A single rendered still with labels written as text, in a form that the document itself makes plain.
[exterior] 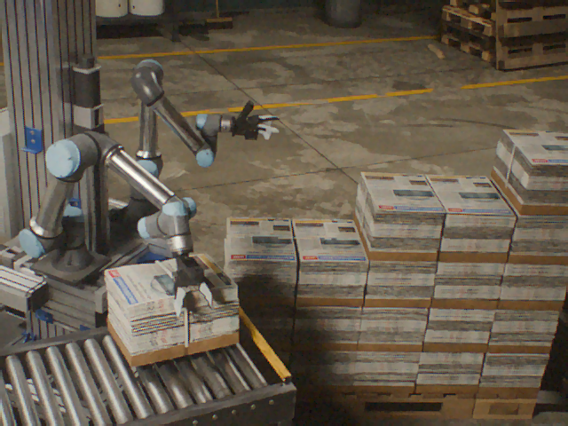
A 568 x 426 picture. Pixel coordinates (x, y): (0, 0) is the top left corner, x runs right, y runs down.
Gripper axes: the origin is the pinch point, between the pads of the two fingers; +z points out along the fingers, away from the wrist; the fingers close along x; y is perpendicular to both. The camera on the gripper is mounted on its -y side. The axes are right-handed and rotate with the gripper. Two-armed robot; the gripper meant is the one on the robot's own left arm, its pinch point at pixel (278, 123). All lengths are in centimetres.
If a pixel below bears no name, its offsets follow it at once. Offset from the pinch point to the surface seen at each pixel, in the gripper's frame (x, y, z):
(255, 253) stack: 48, 35, -6
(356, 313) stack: 53, 60, 39
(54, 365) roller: 124, 27, -69
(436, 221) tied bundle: 44, 15, 66
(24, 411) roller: 146, 24, -72
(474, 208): 38, 12, 82
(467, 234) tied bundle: 43, 21, 80
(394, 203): 39, 12, 49
